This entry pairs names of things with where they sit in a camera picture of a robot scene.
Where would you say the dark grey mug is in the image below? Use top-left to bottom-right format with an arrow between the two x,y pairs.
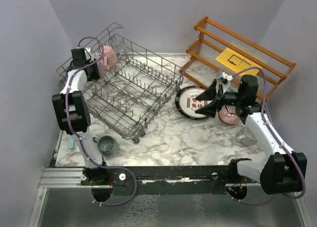
93,136 -> 119,157

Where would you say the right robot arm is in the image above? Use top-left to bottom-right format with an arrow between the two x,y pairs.
195,75 -> 307,194

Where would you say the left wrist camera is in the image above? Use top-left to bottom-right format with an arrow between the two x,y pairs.
84,47 -> 98,63

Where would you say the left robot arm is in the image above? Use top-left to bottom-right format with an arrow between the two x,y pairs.
52,47 -> 109,185

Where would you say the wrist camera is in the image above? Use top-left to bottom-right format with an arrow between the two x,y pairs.
84,47 -> 98,63
216,71 -> 233,93

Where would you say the pink cream mug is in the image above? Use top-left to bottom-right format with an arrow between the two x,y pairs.
102,45 -> 117,70

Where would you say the white grey mug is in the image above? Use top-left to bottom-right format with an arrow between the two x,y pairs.
237,126 -> 258,146

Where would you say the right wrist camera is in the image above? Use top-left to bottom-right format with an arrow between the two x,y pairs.
216,71 -> 233,93

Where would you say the black mounting base bar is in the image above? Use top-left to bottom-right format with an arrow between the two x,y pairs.
80,165 -> 254,196

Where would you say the black rimmed printed plate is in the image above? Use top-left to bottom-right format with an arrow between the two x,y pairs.
174,86 -> 211,120

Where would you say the grey wire dish rack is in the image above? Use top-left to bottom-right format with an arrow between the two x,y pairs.
57,23 -> 183,143

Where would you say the red patterned glass bowl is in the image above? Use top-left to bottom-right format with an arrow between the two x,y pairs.
218,105 -> 241,126

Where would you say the yellow paper card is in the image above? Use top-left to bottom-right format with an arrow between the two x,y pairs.
215,47 -> 260,75

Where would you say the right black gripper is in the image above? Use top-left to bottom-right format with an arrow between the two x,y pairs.
196,80 -> 243,117

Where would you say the clear drinking glass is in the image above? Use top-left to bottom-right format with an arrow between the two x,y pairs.
112,41 -> 125,54

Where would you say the orange wooden shelf rack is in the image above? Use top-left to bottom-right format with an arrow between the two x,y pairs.
179,16 -> 296,101

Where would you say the purple mug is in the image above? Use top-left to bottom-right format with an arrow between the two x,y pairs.
96,60 -> 106,78

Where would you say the light blue sponge bar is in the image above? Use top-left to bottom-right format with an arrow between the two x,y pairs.
67,135 -> 76,150

